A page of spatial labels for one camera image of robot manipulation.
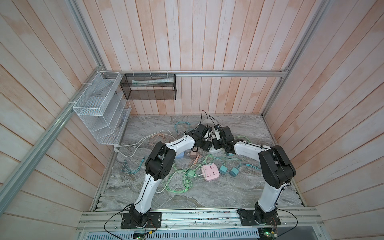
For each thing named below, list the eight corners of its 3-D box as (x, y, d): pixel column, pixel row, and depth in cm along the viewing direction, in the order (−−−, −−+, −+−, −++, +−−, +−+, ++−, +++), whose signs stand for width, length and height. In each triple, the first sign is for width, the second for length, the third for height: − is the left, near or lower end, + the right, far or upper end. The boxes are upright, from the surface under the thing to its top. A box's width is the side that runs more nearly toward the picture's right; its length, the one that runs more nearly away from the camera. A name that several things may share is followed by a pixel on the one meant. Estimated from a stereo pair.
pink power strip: (205, 181, 87) (205, 179, 85) (200, 167, 93) (200, 165, 91) (220, 177, 89) (221, 175, 87) (214, 164, 95) (215, 161, 92)
